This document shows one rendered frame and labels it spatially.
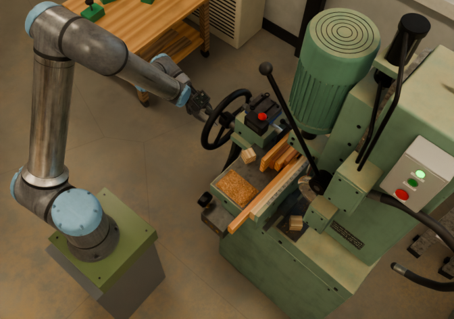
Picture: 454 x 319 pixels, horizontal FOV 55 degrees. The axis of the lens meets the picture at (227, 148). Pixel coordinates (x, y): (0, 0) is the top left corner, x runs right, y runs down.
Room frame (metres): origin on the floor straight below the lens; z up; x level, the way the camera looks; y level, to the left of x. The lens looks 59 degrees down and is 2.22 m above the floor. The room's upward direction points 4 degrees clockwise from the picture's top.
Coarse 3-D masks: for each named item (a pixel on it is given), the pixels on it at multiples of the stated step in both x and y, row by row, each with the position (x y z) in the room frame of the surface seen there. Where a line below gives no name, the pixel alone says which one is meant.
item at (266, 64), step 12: (264, 72) 0.71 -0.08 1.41; (276, 84) 0.71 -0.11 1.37; (276, 96) 0.69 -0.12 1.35; (288, 120) 0.66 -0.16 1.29; (300, 132) 0.64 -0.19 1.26; (300, 144) 0.62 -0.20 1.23; (312, 168) 0.59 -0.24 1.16; (312, 180) 0.56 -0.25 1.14; (324, 180) 0.56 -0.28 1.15; (324, 192) 0.53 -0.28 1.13
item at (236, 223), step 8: (288, 168) 0.71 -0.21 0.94; (280, 176) 0.67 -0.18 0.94; (272, 184) 0.64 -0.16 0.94; (264, 192) 0.61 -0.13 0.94; (256, 200) 0.58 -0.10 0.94; (248, 208) 0.55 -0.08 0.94; (240, 216) 0.52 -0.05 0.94; (248, 216) 0.54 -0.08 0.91; (232, 224) 0.50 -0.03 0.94; (240, 224) 0.51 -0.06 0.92; (232, 232) 0.48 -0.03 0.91
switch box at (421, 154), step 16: (416, 144) 0.48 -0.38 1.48; (432, 144) 0.48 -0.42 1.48; (400, 160) 0.46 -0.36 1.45; (416, 160) 0.45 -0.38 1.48; (432, 160) 0.45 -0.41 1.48; (448, 160) 0.45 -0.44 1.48; (400, 176) 0.45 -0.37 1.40; (432, 176) 0.42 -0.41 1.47; (448, 176) 0.41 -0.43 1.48; (416, 192) 0.42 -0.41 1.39; (432, 192) 0.40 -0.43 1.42; (416, 208) 0.40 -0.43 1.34
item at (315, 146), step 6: (294, 132) 0.77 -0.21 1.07; (288, 138) 0.77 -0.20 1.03; (294, 138) 0.76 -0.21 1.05; (318, 138) 0.75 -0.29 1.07; (324, 138) 0.75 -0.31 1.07; (288, 144) 0.76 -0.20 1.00; (294, 144) 0.75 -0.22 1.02; (306, 144) 0.73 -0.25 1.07; (312, 144) 0.73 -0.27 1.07; (318, 144) 0.73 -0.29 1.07; (324, 144) 0.73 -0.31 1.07; (300, 150) 0.74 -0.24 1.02; (312, 150) 0.71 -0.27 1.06; (318, 150) 0.71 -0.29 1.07; (318, 156) 0.69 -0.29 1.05
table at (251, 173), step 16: (240, 144) 0.84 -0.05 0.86; (256, 144) 0.82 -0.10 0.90; (272, 144) 0.82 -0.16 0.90; (240, 160) 0.75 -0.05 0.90; (256, 160) 0.75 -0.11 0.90; (256, 176) 0.69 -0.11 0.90; (272, 176) 0.69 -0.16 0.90; (288, 192) 0.65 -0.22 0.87; (240, 208) 0.57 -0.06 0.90; (272, 208) 0.58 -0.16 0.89; (256, 224) 0.52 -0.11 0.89
